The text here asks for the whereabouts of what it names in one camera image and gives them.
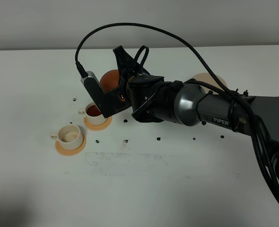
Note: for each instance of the far orange saucer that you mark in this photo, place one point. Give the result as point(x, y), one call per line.
point(94, 127)

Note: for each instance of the near orange saucer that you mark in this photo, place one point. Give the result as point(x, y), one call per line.
point(66, 152)

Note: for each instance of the near white teacup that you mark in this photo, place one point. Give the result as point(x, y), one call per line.
point(69, 136)

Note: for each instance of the white teacup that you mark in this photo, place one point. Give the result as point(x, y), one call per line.
point(92, 114)
point(69, 136)

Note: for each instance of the brown teapot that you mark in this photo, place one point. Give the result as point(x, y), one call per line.
point(110, 81)

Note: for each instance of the orange saucer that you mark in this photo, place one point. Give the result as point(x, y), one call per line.
point(94, 127)
point(66, 152)

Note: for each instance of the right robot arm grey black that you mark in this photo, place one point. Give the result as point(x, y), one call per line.
point(191, 102)

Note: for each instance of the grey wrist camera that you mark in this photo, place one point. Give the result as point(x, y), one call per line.
point(109, 103)

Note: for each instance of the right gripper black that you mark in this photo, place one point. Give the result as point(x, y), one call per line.
point(151, 98)

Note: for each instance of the far white teacup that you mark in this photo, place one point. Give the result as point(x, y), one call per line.
point(92, 114)

